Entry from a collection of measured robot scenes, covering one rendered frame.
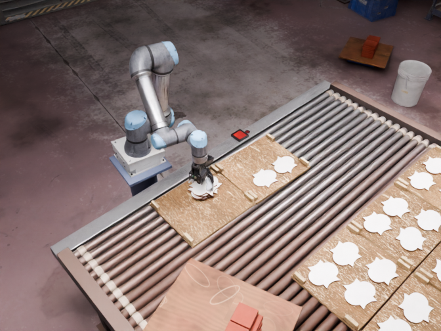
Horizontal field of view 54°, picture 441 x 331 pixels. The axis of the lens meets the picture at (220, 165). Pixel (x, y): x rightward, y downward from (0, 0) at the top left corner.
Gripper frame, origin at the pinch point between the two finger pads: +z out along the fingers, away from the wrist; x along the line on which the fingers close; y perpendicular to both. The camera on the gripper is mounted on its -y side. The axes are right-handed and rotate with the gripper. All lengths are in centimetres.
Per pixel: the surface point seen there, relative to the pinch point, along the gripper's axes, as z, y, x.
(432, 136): 4, -100, 98
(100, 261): 8, 57, -22
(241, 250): 7.4, 22.0, 32.6
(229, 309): -5, 57, 43
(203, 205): 5.5, 7.6, 4.0
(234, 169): 5.5, -22.5, 6.9
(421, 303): 4, 13, 111
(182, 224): 5.4, 22.8, 0.9
